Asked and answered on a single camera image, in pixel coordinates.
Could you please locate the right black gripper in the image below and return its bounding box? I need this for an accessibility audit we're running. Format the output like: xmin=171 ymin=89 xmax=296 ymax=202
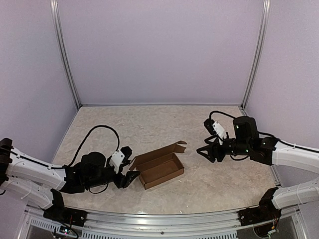
xmin=197 ymin=134 xmax=251 ymax=162

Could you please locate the brown cardboard box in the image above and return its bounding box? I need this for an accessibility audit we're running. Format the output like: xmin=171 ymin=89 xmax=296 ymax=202
xmin=129 ymin=140 xmax=187 ymax=190

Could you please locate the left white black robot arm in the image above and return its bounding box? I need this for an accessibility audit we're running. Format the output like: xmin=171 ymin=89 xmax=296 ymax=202
xmin=0 ymin=138 xmax=140 ymax=222

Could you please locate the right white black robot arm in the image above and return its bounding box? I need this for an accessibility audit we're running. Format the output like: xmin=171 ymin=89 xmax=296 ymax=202
xmin=197 ymin=116 xmax=319 ymax=221

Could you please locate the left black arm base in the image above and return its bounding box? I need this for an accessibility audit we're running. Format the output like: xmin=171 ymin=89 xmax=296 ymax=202
xmin=43 ymin=189 xmax=88 ymax=227

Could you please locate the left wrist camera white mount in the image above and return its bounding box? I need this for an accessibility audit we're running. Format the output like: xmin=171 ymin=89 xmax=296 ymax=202
xmin=107 ymin=146 xmax=133 ymax=173

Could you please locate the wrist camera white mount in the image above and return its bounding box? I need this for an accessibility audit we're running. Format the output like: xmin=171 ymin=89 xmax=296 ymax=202
xmin=107 ymin=146 xmax=133 ymax=173
xmin=203 ymin=119 xmax=229 ymax=144

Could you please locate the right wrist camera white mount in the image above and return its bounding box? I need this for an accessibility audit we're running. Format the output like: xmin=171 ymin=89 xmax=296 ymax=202
xmin=203 ymin=119 xmax=229 ymax=144

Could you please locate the right black camera cable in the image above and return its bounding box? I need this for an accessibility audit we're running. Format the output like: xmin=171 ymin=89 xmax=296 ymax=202
xmin=208 ymin=111 xmax=319 ymax=152

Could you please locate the black camera cable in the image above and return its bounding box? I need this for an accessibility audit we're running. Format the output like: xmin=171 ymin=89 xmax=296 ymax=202
xmin=0 ymin=125 xmax=121 ymax=172
xmin=208 ymin=111 xmax=319 ymax=152

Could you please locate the left black camera cable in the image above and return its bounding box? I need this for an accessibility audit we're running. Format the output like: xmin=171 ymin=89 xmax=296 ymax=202
xmin=0 ymin=125 xmax=121 ymax=172

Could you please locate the front aluminium rail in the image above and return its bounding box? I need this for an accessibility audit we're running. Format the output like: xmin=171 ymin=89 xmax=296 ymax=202
xmin=17 ymin=199 xmax=307 ymax=239

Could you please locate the left aluminium frame post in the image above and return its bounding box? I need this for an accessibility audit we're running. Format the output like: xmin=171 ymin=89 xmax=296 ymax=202
xmin=50 ymin=0 xmax=82 ymax=110

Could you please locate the aluminium frame post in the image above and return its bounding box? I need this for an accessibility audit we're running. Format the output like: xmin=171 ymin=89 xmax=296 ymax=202
xmin=50 ymin=0 xmax=82 ymax=110
xmin=241 ymin=0 xmax=271 ymax=114

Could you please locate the right aluminium frame post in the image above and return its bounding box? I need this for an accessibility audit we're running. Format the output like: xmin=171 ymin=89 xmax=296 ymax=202
xmin=241 ymin=0 xmax=271 ymax=114

